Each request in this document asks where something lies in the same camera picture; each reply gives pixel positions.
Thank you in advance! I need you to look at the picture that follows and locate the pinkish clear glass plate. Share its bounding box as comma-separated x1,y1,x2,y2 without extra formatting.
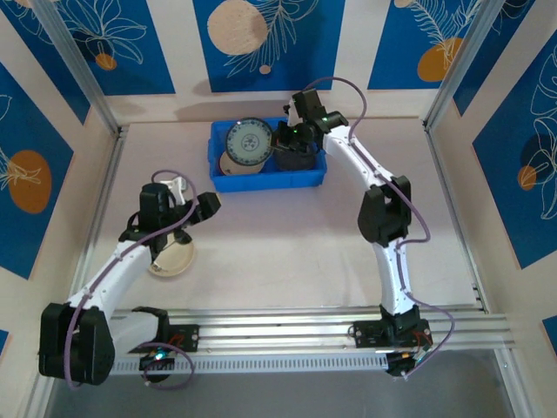
274,147,317,172

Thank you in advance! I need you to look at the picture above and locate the blue and white porcelain plate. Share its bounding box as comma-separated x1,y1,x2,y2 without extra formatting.
224,117,275,166

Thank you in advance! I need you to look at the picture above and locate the cream plate with black characters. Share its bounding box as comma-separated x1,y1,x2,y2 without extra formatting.
147,237,197,279
217,150,265,177

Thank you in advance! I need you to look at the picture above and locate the blue plastic bin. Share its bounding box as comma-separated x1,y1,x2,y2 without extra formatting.
207,114,328,193

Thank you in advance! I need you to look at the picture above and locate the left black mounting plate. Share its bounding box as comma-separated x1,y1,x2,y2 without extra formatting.
164,324,201,352

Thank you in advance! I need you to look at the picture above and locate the black mounting plate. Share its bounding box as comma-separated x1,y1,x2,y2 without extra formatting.
164,324,201,352
352,320,433,349

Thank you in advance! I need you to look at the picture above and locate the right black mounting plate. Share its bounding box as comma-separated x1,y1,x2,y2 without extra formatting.
352,320,433,349

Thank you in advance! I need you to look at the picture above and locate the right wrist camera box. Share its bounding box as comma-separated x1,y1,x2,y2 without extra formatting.
285,90,326,128

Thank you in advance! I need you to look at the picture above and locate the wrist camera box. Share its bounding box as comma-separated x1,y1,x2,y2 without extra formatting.
285,90,326,128
138,175,189,215

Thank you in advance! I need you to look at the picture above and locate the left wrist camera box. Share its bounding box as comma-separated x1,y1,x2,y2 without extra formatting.
138,175,189,215

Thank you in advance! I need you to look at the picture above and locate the aluminium side rail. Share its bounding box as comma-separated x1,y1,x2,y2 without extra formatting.
424,125,491,317
73,125,128,301

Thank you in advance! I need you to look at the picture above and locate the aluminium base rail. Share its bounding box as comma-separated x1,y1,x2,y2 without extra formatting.
38,307,517,361

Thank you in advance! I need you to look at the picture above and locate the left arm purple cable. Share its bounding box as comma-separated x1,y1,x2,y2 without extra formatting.
64,170,197,391

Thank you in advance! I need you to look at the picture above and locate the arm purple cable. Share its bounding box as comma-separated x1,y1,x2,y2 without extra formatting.
304,77,457,380
64,170,197,391

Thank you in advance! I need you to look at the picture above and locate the slotted grey cable duct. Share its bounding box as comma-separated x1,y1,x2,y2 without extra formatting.
55,355,389,376

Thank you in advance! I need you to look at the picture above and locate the aluminium frame post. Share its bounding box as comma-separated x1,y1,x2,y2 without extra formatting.
32,0,125,136
422,0,508,134

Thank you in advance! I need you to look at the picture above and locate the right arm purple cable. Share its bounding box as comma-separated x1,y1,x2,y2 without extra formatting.
304,77,457,380

